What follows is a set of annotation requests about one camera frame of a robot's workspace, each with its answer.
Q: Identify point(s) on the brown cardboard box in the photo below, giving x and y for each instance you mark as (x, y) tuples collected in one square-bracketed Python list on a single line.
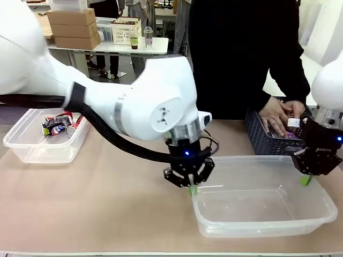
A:
[(73, 30), (76, 42), (71, 16)]

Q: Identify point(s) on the person in black top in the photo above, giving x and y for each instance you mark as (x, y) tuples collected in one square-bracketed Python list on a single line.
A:
[(235, 53)]

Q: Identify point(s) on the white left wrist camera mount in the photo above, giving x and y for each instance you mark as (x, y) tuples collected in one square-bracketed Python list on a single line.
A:
[(205, 118)]

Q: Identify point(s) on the person's left forearm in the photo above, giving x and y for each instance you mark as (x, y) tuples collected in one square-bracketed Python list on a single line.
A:
[(298, 80)]

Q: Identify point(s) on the person's right hand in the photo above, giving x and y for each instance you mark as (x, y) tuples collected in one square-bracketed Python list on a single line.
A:
[(274, 115)]

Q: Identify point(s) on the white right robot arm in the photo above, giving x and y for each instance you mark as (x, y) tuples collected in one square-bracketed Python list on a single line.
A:
[(328, 85)]

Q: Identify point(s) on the black plastic mesh basket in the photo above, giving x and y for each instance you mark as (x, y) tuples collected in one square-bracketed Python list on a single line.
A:
[(262, 139)]

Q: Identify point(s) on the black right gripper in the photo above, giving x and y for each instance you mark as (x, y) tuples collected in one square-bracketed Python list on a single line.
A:
[(324, 142)]

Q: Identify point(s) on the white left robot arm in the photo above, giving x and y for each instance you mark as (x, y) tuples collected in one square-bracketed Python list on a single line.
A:
[(107, 93)]

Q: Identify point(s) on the plastic cup brown drink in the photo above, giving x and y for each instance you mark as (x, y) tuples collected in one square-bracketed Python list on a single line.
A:
[(134, 42)]

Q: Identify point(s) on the thin white straw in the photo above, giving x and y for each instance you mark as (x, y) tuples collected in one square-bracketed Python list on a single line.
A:
[(211, 186)]

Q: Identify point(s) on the bystander in grey clothes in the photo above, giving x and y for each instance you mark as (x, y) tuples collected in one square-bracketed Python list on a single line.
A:
[(138, 16)]

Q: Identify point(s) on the clear storage box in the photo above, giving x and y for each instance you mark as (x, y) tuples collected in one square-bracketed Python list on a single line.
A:
[(104, 29)]

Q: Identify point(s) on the white folding table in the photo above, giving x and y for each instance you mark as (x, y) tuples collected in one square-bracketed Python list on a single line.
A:
[(112, 49)]

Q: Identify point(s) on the bystander in grey trousers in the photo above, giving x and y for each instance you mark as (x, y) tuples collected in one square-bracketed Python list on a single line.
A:
[(182, 29)]

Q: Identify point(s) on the small white paper piece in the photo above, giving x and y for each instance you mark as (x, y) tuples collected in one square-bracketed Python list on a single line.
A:
[(294, 122)]

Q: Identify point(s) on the snack packets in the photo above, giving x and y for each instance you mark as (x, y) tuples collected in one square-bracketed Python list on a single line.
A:
[(55, 128)]

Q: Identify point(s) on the clear plastic bin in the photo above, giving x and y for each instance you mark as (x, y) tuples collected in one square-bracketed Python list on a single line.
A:
[(26, 144), (254, 206)]

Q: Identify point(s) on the person's left hand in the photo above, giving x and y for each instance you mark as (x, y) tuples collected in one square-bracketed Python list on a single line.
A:
[(296, 109)]

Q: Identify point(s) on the crushed red can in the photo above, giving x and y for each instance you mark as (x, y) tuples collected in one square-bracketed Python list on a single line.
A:
[(74, 129)]

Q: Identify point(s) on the clear dome lid cup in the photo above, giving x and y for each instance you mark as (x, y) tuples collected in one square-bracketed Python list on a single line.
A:
[(148, 37)]

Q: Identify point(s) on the purple packet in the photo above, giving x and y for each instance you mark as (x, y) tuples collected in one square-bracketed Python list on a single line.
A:
[(285, 135)]

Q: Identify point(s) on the white plastic basket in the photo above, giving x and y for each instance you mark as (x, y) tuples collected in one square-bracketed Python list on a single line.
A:
[(126, 32)]

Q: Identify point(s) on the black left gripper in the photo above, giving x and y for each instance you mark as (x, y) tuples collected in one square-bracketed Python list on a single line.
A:
[(187, 158)]

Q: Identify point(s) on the stack of clear containers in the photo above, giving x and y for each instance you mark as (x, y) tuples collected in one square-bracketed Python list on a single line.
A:
[(67, 4)]

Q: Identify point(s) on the bystander in black trousers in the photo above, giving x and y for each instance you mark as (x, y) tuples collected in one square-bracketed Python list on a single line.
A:
[(107, 64)]

